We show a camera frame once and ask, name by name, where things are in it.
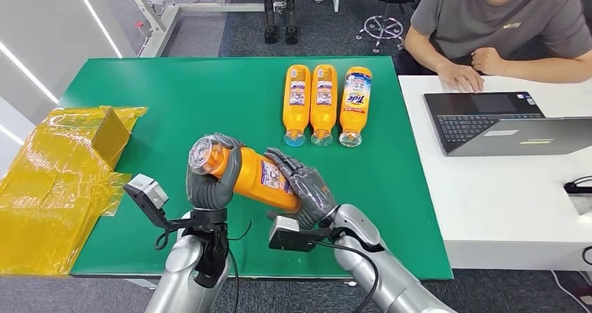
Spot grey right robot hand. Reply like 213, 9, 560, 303
263, 147, 339, 231

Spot person's right hand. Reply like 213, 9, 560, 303
436, 61, 485, 94

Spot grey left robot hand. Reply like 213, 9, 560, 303
186, 132, 244, 211

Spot person's left hand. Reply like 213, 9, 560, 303
471, 47, 508, 76

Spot orange detergent bottle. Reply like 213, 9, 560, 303
309, 64, 339, 147
188, 135, 302, 212
282, 64, 311, 148

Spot orange Tide label bottle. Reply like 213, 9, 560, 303
339, 66, 373, 148

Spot person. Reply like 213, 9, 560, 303
393, 0, 592, 94

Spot grey laptop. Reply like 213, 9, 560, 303
423, 91, 592, 158

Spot green table mat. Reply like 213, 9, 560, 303
59, 56, 454, 281

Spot white desk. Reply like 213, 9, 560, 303
397, 75, 592, 271

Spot yellow taped cardboard box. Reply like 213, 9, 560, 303
0, 106, 149, 276

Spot black robot legs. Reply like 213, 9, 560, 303
258, 0, 299, 45

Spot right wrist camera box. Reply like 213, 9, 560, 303
268, 214, 334, 253

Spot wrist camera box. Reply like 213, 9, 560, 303
268, 214, 334, 253
123, 173, 193, 232

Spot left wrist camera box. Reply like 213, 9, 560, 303
123, 173, 193, 232

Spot left camera black cable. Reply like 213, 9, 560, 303
154, 228, 172, 252

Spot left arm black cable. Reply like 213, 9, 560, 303
225, 219, 253, 313

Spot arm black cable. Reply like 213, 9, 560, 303
314, 240, 380, 313
225, 219, 253, 313

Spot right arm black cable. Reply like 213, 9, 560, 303
314, 240, 380, 313

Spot black plug with cable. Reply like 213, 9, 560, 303
561, 175, 592, 195

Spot white metal frame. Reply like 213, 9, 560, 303
122, 0, 265, 59

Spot white floor cable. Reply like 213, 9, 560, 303
550, 270, 592, 313

